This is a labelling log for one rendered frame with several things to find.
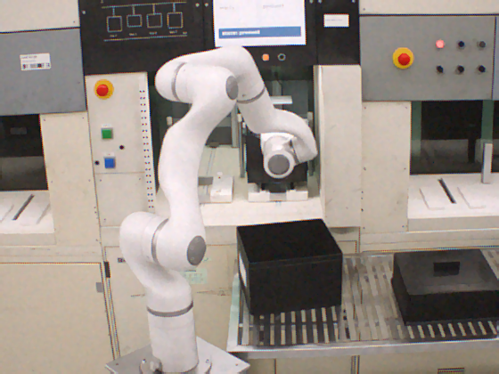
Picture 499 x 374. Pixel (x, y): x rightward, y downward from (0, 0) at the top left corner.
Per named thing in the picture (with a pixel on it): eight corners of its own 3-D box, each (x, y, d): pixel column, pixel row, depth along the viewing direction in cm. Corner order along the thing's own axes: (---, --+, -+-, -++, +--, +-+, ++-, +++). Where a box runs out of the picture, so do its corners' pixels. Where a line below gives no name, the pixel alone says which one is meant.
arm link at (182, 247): (158, 261, 196) (208, 277, 187) (127, 259, 186) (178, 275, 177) (200, 68, 196) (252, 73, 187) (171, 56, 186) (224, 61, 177)
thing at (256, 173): (242, 194, 279) (239, 108, 268) (244, 174, 298) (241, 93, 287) (312, 192, 278) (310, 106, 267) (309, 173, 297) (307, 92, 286)
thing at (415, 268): (404, 326, 214) (407, 286, 210) (389, 280, 242) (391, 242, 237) (503, 321, 213) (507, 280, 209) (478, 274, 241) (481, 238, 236)
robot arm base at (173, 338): (170, 394, 189) (163, 332, 182) (126, 364, 202) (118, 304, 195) (226, 364, 201) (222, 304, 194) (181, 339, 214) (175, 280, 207)
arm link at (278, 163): (289, 132, 228) (259, 142, 230) (290, 145, 216) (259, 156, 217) (298, 158, 231) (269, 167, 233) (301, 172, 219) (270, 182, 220)
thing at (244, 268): (237, 274, 250) (234, 225, 244) (322, 265, 254) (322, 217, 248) (250, 316, 225) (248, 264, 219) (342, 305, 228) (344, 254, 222)
